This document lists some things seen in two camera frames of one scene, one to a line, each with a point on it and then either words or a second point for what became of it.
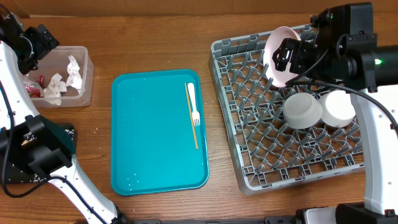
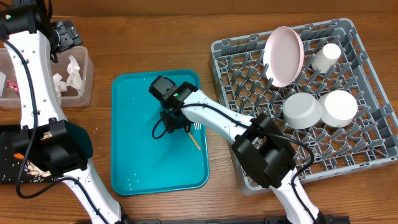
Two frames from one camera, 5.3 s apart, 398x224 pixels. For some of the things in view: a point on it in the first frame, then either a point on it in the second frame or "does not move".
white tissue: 53,91 does not move
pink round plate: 275,38 does not move
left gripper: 43,40 → 68,35
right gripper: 298,51 → 176,120
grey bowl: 302,110 does not move
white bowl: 336,108 does not move
